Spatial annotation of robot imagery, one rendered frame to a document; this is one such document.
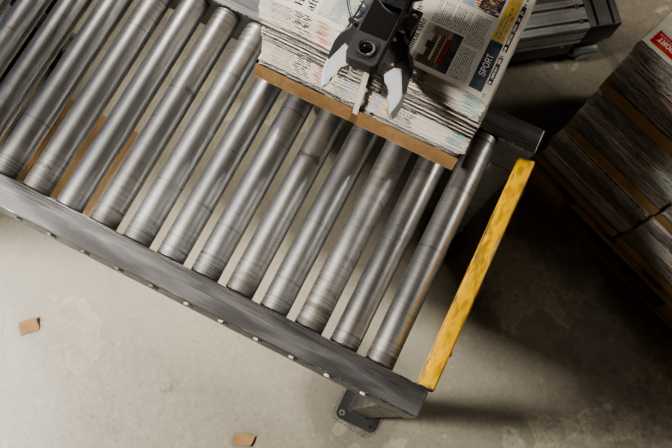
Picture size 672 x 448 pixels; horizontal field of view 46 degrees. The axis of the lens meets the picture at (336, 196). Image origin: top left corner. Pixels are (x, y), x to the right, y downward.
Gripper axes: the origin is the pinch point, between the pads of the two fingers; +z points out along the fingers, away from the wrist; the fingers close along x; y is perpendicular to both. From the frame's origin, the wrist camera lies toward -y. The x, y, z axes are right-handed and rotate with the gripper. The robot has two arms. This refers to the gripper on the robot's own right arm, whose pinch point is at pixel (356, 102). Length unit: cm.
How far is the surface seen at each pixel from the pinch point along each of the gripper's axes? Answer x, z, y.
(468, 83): -13.6, -7.3, 5.9
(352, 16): 6.1, -8.2, 7.5
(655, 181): -59, 27, 57
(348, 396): -21, 104, 26
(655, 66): -43, -2, 48
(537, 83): -32, 49, 115
